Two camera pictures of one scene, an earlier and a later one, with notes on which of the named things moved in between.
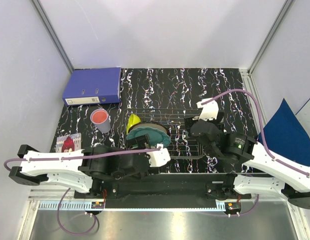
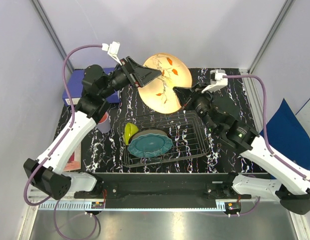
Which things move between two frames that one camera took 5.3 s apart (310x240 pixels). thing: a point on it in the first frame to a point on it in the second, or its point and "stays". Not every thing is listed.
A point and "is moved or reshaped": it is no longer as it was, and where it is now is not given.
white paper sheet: [306, 114] stays
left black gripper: [142, 143] to [139, 76]
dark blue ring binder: [286, 138] stays
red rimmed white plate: [150, 124] to [150, 131]
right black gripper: [219, 121] to [187, 96]
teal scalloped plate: [156, 136] is moved or reshaped
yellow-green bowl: [133, 119] to [130, 129]
